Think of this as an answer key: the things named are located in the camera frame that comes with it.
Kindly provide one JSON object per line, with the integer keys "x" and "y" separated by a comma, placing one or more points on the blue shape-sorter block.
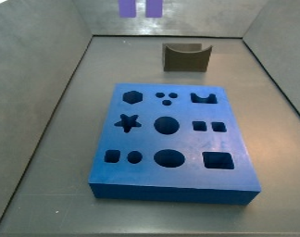
{"x": 170, "y": 147}

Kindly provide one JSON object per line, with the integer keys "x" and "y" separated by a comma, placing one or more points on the dark grey curved block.
{"x": 185, "y": 57}

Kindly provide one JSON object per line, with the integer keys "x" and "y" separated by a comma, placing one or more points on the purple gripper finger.
{"x": 128, "y": 8}
{"x": 153, "y": 8}

